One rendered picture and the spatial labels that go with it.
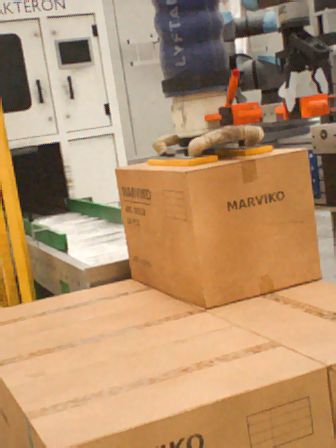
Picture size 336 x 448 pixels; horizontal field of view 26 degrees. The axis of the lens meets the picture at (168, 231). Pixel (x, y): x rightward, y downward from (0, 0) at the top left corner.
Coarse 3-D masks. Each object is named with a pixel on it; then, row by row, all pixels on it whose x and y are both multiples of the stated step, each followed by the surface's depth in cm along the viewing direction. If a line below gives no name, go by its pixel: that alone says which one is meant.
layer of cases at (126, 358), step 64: (0, 320) 231; (64, 320) 220; (128, 320) 209; (192, 320) 200; (256, 320) 192; (320, 320) 184; (0, 384) 180; (64, 384) 165; (128, 384) 159; (192, 384) 154; (256, 384) 149; (320, 384) 153
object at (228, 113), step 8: (232, 104) 213; (240, 104) 206; (248, 104) 207; (256, 104) 208; (224, 112) 208; (232, 112) 205; (224, 120) 209; (232, 120) 206; (240, 120) 206; (248, 120) 207; (256, 120) 208
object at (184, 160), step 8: (184, 152) 225; (152, 160) 241; (160, 160) 235; (168, 160) 229; (176, 160) 223; (184, 160) 218; (192, 160) 215; (200, 160) 216; (208, 160) 217; (216, 160) 218
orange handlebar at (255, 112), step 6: (312, 102) 173; (318, 102) 173; (324, 102) 173; (246, 108) 200; (252, 108) 197; (258, 108) 196; (276, 108) 186; (282, 108) 183; (312, 108) 173; (318, 108) 173; (324, 108) 174; (216, 114) 218; (240, 114) 204; (246, 114) 201; (252, 114) 198; (258, 114) 195; (204, 120) 225; (210, 120) 222; (216, 120) 219
